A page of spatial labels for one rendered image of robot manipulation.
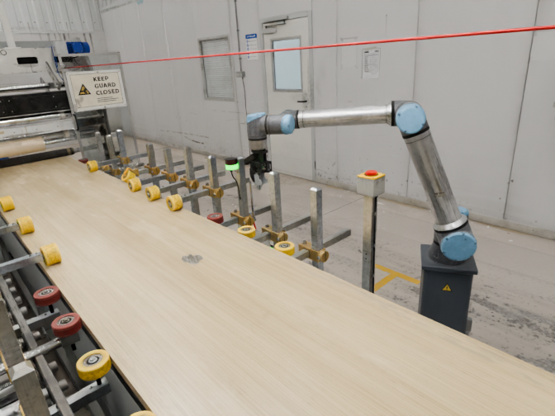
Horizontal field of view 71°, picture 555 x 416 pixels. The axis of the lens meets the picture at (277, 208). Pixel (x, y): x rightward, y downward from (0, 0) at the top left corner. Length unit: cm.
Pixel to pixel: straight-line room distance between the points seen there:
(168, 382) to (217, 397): 14
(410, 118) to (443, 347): 96
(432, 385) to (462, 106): 337
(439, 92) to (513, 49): 69
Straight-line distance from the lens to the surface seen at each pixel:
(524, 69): 395
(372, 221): 143
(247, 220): 197
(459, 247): 191
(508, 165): 408
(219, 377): 104
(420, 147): 177
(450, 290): 219
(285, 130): 182
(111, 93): 403
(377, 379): 102
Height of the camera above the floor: 161
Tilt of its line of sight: 21 degrees down
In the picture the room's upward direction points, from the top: 4 degrees counter-clockwise
